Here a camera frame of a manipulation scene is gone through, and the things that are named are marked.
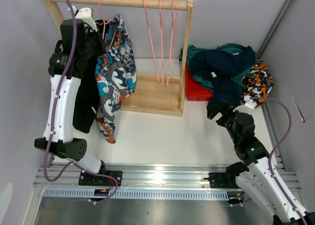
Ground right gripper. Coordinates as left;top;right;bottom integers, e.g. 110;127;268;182
206;100;240;144

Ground blue orange patterned shorts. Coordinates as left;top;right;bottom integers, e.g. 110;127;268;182
94;14;137;144

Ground navy blue shorts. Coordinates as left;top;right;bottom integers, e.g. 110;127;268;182
188;46;256;107

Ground orange grey camouflage shorts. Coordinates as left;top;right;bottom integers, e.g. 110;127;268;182
242;59;274;107

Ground black shorts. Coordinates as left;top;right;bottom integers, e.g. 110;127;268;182
72;19;109;134

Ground teal green shorts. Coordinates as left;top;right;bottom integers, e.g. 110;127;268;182
186;43;258;92

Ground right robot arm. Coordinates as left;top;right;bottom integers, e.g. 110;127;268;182
207;101;315;225

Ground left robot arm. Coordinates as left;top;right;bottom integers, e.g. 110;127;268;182
34;18;107;186

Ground red plastic tray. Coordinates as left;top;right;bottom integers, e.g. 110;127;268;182
185;64;213;101

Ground wooden clothes rack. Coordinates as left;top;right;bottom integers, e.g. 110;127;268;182
44;0;194;117

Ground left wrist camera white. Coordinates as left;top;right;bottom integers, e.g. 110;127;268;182
72;5;98;32

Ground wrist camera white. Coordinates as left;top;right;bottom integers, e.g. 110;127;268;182
233;96;255;114
72;5;98;32

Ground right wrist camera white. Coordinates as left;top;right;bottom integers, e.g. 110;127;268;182
233;96;255;114

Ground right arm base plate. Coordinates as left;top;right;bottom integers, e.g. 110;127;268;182
203;172;239;189

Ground aluminium rail frame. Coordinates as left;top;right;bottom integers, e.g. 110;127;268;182
24;101;311;225

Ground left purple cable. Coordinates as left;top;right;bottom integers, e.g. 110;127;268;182
43;0;77;183

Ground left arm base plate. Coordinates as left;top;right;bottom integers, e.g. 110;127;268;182
78;170;123;187

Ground slotted cable duct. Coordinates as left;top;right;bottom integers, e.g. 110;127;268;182
43;188;229;201

